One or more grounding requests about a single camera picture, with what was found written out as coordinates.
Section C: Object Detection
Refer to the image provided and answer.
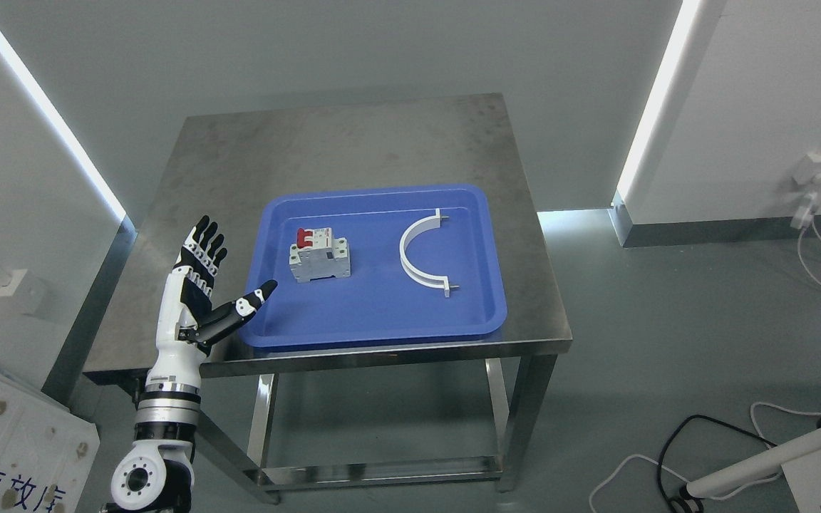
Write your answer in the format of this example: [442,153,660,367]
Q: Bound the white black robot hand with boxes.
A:
[152,215,278,380]

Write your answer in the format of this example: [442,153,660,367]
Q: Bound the grey red circuit breaker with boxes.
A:
[288,227,351,283]

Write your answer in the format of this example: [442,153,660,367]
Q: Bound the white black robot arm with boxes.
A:
[100,371,202,512]

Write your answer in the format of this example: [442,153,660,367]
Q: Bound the blue plastic tray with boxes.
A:
[238,184,507,353]

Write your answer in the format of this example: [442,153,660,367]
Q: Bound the white stained sign board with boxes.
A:
[0,371,100,512]

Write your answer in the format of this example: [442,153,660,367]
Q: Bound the stainless steel table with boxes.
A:
[82,93,572,512]

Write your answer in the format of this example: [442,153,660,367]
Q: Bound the white pole stand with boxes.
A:
[678,428,821,500]

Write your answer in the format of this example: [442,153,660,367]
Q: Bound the white wall box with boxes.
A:
[0,269,48,317]

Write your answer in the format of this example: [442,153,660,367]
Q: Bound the white curved plastic bracket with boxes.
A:
[398,208,460,299]

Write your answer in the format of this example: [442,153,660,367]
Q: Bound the black floor cable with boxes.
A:
[656,410,821,513]

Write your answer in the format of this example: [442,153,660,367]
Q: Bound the white wall power socket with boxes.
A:
[791,152,821,188]

